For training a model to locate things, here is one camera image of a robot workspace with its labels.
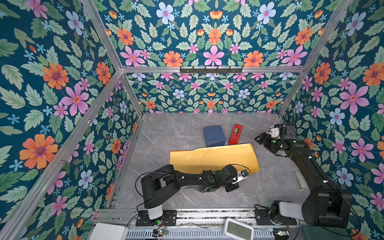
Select green mat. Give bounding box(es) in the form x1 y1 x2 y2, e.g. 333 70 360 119
300 225 350 240

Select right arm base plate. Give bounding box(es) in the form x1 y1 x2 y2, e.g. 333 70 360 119
254 208 298 226

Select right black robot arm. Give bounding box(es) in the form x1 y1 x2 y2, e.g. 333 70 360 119
255 133 353 229

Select red tape dispenser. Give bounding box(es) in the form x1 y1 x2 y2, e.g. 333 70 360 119
228 124 243 145

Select white box device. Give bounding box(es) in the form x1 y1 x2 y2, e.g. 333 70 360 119
89 223 129 240

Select white stapler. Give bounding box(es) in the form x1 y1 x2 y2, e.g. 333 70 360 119
294 171 308 192

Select black hook rail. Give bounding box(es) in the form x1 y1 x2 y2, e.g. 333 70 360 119
180 66 243 74

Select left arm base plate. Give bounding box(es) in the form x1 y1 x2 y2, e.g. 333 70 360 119
136 210 178 227

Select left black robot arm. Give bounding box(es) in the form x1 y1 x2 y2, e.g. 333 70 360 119
140 164 250 220

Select white timer display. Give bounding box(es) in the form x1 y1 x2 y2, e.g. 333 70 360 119
224 218 255 240

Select yellow orange wrapping paper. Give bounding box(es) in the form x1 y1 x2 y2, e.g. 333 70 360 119
170 144 260 174

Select blue gift box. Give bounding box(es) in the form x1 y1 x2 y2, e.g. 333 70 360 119
203 126 226 148

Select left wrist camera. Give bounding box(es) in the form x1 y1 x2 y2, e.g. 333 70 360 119
236 170 250 183

